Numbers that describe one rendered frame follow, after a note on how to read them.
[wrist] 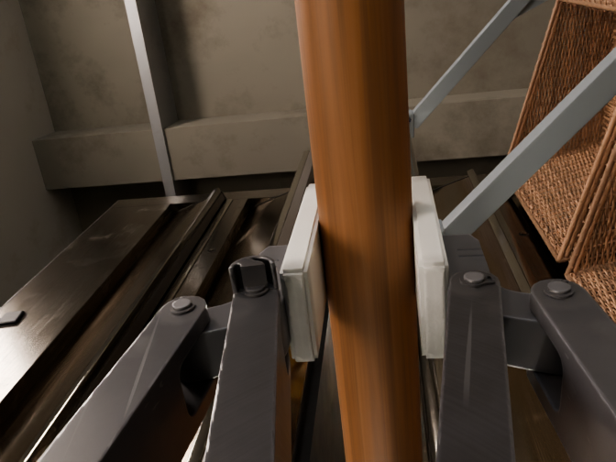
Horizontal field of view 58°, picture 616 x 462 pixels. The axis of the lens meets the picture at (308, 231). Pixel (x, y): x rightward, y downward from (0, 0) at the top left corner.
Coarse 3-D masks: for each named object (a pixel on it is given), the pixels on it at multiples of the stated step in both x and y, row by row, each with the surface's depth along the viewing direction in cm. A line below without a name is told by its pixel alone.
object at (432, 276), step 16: (416, 176) 20; (416, 192) 19; (432, 192) 19; (416, 208) 18; (432, 208) 17; (416, 224) 17; (432, 224) 16; (416, 240) 16; (432, 240) 15; (416, 256) 16; (432, 256) 14; (416, 272) 16; (432, 272) 14; (448, 272) 14; (416, 288) 17; (432, 288) 14; (432, 304) 15; (432, 320) 15; (432, 336) 15; (432, 352) 15
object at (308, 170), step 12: (312, 168) 151; (300, 180) 143; (312, 180) 147; (300, 192) 134; (300, 204) 127; (288, 216) 122; (288, 228) 116; (288, 240) 111; (300, 372) 99; (300, 384) 98; (300, 396) 96; (300, 408) 95
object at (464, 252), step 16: (448, 240) 17; (464, 240) 17; (448, 256) 16; (464, 256) 16; (480, 256) 16; (512, 304) 13; (528, 304) 13; (512, 320) 13; (528, 320) 13; (512, 336) 13; (528, 336) 13; (544, 336) 13; (512, 352) 13; (528, 352) 13; (544, 352) 13; (528, 368) 13; (544, 368) 13; (560, 368) 13
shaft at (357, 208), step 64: (320, 0) 14; (384, 0) 14; (320, 64) 15; (384, 64) 15; (320, 128) 16; (384, 128) 15; (320, 192) 17; (384, 192) 16; (384, 256) 17; (384, 320) 18; (384, 384) 19; (384, 448) 20
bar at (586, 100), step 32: (512, 0) 88; (544, 0) 88; (480, 32) 92; (608, 64) 47; (576, 96) 48; (608, 96) 48; (544, 128) 49; (576, 128) 49; (512, 160) 51; (544, 160) 51; (480, 192) 53; (512, 192) 52; (448, 224) 54; (480, 224) 54
